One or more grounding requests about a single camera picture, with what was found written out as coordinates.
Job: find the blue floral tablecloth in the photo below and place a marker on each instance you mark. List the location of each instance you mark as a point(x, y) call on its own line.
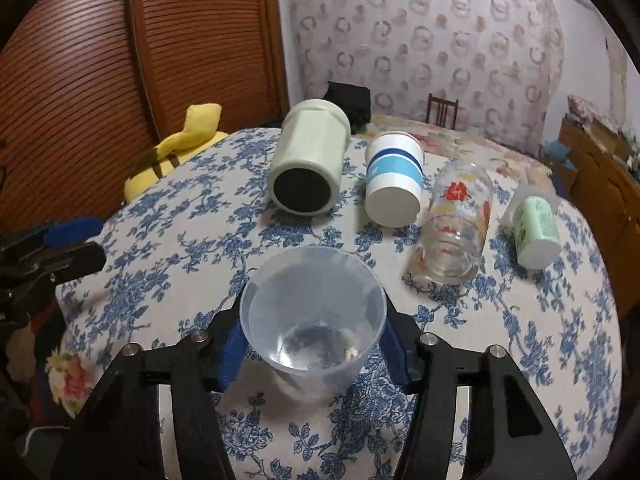
point(200, 260)

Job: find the yellow plush toy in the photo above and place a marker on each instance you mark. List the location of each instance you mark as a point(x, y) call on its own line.
point(170, 152)

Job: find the wooden chair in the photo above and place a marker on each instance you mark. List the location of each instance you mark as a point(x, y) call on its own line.
point(442, 110)

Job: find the blue striped paper cup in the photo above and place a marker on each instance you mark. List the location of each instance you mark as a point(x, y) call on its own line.
point(395, 180)

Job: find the pale green mug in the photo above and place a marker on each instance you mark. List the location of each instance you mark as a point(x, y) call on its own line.
point(312, 160)

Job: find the wooden cabinet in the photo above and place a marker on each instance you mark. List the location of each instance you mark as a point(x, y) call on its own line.
point(600, 170)

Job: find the flower print glass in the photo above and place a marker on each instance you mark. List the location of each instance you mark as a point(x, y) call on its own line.
point(450, 230)

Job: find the black bag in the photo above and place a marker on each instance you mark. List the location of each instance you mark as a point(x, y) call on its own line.
point(350, 100)

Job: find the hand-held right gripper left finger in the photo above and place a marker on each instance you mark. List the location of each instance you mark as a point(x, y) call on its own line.
point(231, 355)

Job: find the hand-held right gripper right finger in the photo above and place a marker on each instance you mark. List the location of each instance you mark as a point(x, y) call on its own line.
point(395, 355)

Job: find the small green printed cup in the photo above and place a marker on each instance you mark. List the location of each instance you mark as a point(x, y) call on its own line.
point(535, 230)

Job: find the wooden louvered door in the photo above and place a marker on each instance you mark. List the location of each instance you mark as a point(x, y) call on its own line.
point(100, 75)

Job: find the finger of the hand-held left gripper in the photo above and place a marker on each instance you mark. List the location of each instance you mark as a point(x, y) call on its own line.
point(75, 228)
point(80, 258)

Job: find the patterned curtain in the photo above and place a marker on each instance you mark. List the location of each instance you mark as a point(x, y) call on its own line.
point(425, 45)

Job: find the clear plastic cup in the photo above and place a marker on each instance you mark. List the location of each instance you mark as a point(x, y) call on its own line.
point(310, 305)

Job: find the pink floral cloth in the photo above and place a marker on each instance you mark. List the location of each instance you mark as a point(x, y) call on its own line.
point(65, 375)

